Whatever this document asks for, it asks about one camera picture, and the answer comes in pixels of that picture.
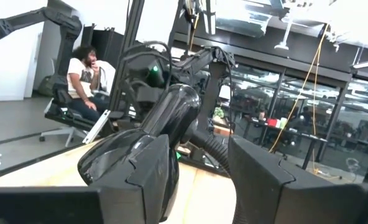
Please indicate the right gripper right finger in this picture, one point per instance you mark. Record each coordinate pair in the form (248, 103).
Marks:
(264, 199)

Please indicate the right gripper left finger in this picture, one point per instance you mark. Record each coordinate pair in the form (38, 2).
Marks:
(125, 202)

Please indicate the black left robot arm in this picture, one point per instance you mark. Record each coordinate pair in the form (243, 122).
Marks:
(199, 60)

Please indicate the black joystick controller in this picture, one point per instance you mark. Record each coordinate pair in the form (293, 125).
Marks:
(115, 155)

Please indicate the black background table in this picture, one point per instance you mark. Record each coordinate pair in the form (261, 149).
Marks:
(296, 133)

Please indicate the red container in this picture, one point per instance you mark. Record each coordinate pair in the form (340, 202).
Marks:
(272, 122)

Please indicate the silver aluminium extrusion bar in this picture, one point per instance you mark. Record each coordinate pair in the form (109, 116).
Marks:
(96, 127)

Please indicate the grey office chair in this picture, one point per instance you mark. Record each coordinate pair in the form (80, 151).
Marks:
(58, 130)

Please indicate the person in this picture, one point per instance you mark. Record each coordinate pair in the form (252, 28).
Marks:
(76, 81)

